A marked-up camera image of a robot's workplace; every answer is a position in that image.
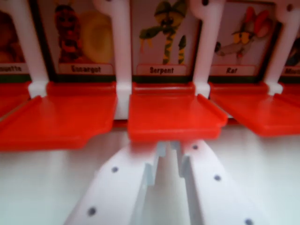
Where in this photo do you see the red flap of serpent card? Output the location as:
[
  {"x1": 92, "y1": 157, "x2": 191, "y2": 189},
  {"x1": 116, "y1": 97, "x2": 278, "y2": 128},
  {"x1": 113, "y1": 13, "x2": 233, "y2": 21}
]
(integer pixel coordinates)
[{"x1": 127, "y1": 81, "x2": 228, "y2": 143}]

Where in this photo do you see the red flap of snail card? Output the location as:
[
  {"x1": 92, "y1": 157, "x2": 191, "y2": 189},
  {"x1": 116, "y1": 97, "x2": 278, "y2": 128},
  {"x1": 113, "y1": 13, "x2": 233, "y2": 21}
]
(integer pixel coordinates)
[{"x1": 0, "y1": 81, "x2": 118, "y2": 152}]

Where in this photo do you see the red flap of rat card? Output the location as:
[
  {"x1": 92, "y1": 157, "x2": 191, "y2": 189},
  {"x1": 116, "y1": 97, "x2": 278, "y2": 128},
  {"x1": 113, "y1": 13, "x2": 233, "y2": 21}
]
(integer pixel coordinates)
[{"x1": 208, "y1": 81, "x2": 300, "y2": 138}]

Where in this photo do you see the red and white game board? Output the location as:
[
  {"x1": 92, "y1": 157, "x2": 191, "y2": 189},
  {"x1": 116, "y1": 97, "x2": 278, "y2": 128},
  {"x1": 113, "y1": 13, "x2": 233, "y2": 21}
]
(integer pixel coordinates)
[{"x1": 0, "y1": 0, "x2": 300, "y2": 152}]

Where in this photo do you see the snail picture card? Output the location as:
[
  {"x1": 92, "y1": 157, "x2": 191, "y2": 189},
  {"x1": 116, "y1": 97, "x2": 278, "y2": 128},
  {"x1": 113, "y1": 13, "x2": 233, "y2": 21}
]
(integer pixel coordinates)
[{"x1": 32, "y1": 0, "x2": 118, "y2": 83}]

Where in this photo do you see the serpent picture card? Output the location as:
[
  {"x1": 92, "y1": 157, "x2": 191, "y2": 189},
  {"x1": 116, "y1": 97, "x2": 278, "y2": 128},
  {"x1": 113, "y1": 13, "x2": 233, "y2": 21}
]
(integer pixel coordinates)
[{"x1": 130, "y1": 0, "x2": 203, "y2": 83}]

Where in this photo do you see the rat picture card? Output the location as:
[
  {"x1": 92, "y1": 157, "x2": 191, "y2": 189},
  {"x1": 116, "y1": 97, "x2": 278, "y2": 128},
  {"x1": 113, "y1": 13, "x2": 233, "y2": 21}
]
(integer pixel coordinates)
[{"x1": 208, "y1": 0, "x2": 283, "y2": 83}]

